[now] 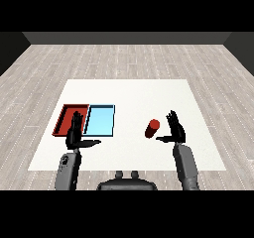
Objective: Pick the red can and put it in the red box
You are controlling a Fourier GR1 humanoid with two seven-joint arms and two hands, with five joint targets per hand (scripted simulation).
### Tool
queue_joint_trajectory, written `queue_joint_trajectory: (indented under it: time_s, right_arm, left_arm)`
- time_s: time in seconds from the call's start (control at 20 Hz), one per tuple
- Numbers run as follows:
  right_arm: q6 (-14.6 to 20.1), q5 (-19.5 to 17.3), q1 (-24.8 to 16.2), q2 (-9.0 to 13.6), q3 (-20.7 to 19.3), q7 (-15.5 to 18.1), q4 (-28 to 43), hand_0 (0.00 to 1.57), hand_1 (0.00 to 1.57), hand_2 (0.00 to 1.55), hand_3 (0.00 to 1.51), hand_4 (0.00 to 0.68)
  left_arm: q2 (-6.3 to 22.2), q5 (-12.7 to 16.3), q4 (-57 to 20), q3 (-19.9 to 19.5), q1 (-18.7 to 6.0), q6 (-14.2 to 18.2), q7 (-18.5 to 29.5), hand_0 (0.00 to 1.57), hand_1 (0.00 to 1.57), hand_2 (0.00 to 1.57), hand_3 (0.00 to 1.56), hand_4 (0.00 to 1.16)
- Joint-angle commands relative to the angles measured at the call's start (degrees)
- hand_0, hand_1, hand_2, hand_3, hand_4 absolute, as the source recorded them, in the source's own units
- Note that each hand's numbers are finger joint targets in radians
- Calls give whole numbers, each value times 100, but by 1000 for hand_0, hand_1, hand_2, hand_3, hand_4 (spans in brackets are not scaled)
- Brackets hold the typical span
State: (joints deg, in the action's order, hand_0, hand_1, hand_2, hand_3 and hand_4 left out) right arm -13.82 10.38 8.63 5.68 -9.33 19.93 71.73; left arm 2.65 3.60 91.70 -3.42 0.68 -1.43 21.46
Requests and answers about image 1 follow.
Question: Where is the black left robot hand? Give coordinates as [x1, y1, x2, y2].
[64, 110, 102, 151]

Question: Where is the red shallow open box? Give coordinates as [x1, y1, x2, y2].
[52, 103, 90, 138]

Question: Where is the red can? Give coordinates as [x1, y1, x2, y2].
[144, 118, 161, 139]

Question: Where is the dark grey robot body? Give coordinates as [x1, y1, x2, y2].
[96, 171, 158, 191]

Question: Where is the light blue shallow open box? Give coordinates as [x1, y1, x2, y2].
[82, 104, 116, 138]

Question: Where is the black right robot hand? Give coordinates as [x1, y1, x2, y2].
[155, 109, 187, 145]

